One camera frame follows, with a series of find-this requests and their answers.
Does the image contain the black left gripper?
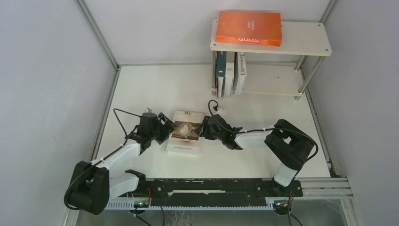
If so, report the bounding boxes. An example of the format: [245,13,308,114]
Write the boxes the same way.
[149,113,179,144]

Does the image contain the coffee cover book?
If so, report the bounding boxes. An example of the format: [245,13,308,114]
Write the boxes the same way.
[166,111,205,155]

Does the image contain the palm leaf cover book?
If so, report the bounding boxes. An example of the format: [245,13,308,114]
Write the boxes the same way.
[234,52,247,96]

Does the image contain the teal Humor book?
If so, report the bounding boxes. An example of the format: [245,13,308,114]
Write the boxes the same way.
[215,51,226,99]

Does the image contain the grey white plain book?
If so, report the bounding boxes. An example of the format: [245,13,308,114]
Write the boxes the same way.
[224,52,235,97]

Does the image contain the orange hardcover book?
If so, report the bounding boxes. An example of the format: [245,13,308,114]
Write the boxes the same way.
[215,11,282,47]

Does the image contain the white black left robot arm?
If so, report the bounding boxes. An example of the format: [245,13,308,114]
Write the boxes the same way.
[64,112,178,215]

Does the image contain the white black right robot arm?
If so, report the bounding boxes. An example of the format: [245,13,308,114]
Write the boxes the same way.
[196,114,319,196]

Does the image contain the white raised shelf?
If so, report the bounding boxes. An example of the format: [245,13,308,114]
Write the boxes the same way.
[210,19,332,100]

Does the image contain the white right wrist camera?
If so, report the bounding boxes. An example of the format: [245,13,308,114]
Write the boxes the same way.
[214,106,226,116]

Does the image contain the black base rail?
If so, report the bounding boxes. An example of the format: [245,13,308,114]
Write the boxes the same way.
[124,178,303,208]

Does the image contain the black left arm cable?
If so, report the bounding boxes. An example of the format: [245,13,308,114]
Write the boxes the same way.
[64,108,147,210]

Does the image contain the aluminium frame rail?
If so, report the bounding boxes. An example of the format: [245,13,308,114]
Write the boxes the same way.
[74,0,120,71]

